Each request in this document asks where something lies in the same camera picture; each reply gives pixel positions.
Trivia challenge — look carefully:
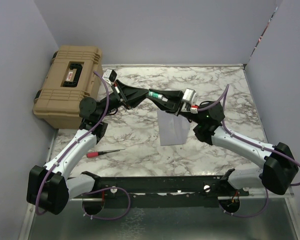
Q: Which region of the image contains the green white glue stick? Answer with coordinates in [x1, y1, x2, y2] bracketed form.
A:
[148, 91, 168, 102]

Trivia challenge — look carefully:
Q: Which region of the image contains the tan plastic tool case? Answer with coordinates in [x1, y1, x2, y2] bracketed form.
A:
[32, 45, 103, 129]

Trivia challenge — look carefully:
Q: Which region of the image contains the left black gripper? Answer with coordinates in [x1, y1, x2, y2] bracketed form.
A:
[98, 79, 150, 121]

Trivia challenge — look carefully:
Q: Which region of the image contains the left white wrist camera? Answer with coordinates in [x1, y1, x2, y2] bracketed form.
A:
[102, 69, 118, 84]

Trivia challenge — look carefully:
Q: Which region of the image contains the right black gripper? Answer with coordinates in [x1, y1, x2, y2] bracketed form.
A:
[147, 88, 204, 124]

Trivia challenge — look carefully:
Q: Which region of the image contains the black metal base rail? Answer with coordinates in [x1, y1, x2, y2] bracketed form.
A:
[82, 170, 248, 209]

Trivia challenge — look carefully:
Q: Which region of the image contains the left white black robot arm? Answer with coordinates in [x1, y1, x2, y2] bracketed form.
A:
[26, 80, 149, 215]

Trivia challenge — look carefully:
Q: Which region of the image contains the aluminium frame rail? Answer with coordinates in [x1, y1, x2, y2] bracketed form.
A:
[17, 203, 36, 240]

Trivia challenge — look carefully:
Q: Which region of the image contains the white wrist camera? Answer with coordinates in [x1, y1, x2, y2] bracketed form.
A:
[102, 69, 118, 84]
[180, 88, 199, 114]

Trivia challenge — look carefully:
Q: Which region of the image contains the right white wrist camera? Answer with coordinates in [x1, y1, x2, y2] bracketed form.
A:
[180, 88, 199, 114]

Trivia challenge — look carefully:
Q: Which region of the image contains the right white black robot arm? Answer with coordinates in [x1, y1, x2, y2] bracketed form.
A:
[146, 88, 299, 196]

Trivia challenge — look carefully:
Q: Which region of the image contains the red handled screwdriver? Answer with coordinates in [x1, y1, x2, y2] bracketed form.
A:
[86, 149, 122, 159]

